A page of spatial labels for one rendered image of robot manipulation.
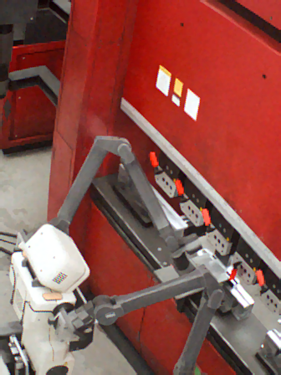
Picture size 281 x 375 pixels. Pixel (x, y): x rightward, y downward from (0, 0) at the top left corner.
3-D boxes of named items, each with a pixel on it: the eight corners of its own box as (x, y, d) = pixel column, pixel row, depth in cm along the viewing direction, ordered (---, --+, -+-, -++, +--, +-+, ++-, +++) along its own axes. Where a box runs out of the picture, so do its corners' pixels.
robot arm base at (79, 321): (58, 308, 241) (72, 331, 233) (76, 296, 240) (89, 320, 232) (71, 317, 247) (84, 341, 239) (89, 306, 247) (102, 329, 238)
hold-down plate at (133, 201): (111, 188, 353) (112, 183, 351) (121, 186, 355) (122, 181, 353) (145, 228, 333) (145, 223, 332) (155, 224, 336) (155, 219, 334)
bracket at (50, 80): (4, 84, 369) (5, 73, 365) (43, 74, 381) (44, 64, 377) (30, 119, 344) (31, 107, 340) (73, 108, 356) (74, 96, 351)
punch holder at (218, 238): (204, 236, 300) (212, 205, 289) (220, 230, 304) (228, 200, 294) (223, 258, 290) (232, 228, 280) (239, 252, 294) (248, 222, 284)
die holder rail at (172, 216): (116, 180, 358) (119, 163, 353) (127, 177, 361) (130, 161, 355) (172, 245, 326) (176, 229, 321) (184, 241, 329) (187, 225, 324)
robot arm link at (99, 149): (99, 125, 267) (100, 129, 257) (131, 141, 270) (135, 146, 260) (44, 230, 274) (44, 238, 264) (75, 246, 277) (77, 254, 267)
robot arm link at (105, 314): (212, 256, 246) (218, 266, 237) (219, 288, 250) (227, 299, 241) (88, 298, 243) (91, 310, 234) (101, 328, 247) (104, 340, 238)
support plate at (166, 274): (153, 272, 294) (153, 270, 294) (206, 254, 307) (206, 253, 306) (176, 300, 283) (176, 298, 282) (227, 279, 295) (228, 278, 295)
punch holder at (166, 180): (154, 179, 325) (159, 148, 315) (170, 175, 329) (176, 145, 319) (172, 200, 315) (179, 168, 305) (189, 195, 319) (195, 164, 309)
